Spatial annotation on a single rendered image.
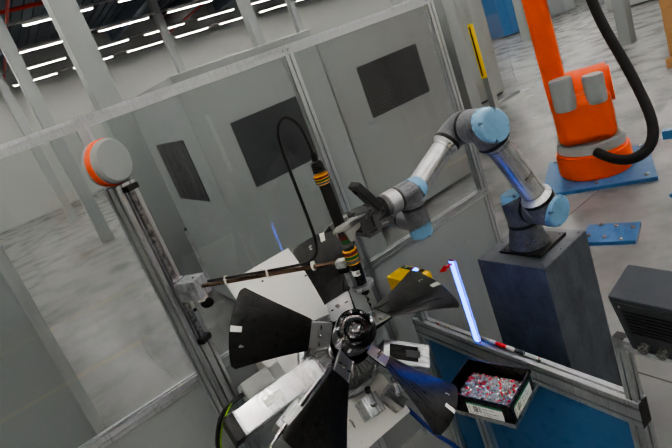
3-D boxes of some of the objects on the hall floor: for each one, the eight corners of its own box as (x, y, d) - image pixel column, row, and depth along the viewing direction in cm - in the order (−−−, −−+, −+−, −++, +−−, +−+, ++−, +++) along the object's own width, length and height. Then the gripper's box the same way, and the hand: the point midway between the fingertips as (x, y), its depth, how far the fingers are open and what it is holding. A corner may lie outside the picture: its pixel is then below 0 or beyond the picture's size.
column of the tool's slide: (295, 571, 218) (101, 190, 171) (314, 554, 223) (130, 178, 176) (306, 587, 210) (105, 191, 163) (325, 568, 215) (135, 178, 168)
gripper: (402, 222, 151) (347, 256, 141) (379, 218, 161) (325, 250, 151) (393, 195, 149) (336, 228, 139) (370, 194, 159) (315, 224, 149)
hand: (331, 229), depth 145 cm, fingers closed on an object, 4 cm apart
